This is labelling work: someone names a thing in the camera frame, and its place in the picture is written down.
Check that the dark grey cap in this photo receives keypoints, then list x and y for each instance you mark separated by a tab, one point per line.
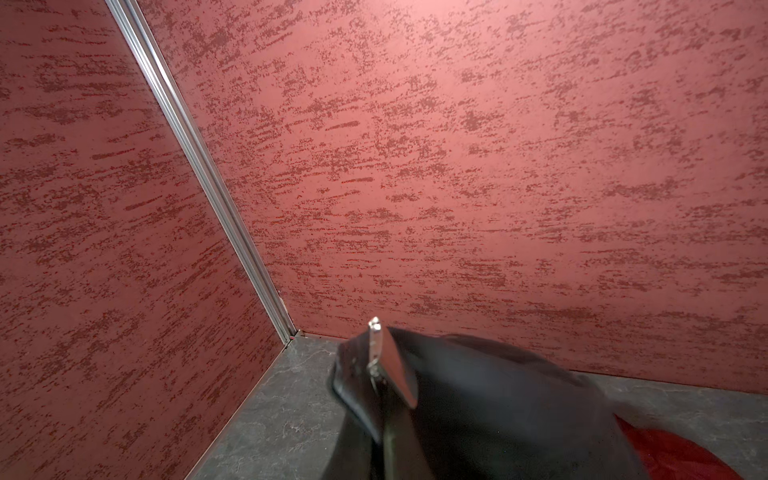
464	407

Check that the red cap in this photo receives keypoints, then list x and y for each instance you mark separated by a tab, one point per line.
669	456

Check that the left corner aluminium profile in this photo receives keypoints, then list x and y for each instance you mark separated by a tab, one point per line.
146	51

